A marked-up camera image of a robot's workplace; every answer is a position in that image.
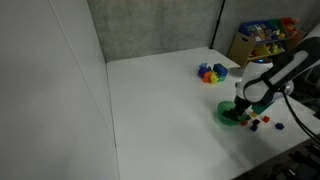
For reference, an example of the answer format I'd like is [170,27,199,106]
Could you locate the colourful toy storage shelf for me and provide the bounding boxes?
[237,16,307,63]

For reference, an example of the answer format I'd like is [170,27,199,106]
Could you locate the purple toy piece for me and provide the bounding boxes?
[197,66,211,79]

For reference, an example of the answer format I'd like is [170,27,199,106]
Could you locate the blue toy cube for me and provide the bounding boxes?
[212,63,230,78]

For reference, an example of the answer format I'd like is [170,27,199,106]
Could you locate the yellow toy piece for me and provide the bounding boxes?
[209,72,220,85]

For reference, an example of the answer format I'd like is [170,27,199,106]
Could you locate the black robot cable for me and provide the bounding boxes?
[282,91,320,143]

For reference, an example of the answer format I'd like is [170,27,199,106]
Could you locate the orange toy piece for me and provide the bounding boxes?
[202,71,213,84]

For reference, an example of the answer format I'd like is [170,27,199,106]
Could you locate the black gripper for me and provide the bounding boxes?
[222,95,253,122]

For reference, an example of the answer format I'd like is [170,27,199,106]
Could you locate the black pole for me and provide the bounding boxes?
[208,0,227,50]

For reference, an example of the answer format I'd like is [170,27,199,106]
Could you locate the green plastic bowl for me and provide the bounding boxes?
[216,100,248,127]

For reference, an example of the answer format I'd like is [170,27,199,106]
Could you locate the brown cardboard panel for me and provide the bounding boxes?
[227,31,257,68]

